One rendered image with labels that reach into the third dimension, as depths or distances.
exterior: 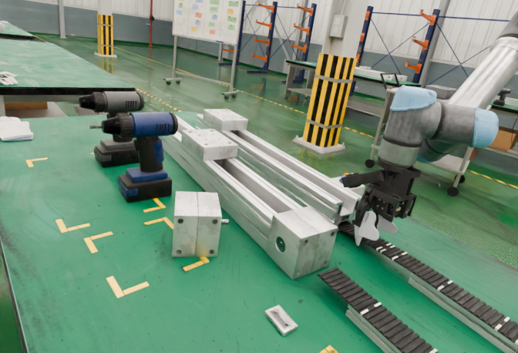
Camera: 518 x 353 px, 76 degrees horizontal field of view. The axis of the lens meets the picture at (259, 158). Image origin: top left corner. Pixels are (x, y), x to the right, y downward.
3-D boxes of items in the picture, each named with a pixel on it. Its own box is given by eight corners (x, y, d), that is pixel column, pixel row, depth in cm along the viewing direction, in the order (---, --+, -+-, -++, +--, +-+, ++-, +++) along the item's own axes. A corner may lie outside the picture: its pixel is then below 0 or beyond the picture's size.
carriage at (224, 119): (246, 136, 129) (248, 119, 126) (220, 138, 123) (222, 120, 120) (226, 124, 141) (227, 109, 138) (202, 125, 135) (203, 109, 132)
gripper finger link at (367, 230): (366, 257, 72) (383, 220, 70) (345, 242, 77) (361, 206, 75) (374, 257, 74) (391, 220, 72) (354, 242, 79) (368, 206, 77)
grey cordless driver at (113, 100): (145, 163, 107) (146, 94, 99) (75, 172, 94) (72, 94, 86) (136, 154, 112) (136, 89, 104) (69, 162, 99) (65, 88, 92)
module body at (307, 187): (355, 226, 88) (363, 196, 85) (328, 233, 82) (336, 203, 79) (216, 132, 148) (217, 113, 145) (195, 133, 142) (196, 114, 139)
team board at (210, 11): (162, 84, 665) (166, -26, 598) (179, 83, 707) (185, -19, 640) (224, 100, 603) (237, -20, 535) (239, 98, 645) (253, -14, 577)
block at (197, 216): (229, 257, 69) (233, 216, 65) (171, 257, 66) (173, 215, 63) (223, 229, 78) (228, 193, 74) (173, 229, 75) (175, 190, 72)
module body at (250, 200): (301, 242, 77) (307, 210, 74) (265, 253, 71) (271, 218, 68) (174, 134, 137) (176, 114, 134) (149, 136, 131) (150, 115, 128)
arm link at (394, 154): (375, 137, 70) (398, 135, 75) (369, 157, 71) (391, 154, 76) (406, 149, 64) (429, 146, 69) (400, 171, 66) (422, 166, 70)
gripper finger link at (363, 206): (355, 227, 73) (371, 191, 72) (350, 223, 75) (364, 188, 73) (367, 227, 76) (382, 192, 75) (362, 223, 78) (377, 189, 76)
